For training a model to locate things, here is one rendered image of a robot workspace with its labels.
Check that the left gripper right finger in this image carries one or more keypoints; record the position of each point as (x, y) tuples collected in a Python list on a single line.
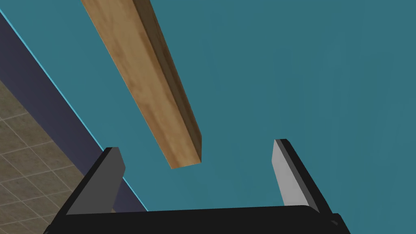
[(294, 175)]

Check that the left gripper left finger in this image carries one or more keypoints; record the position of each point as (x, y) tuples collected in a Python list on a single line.
[(97, 185)]

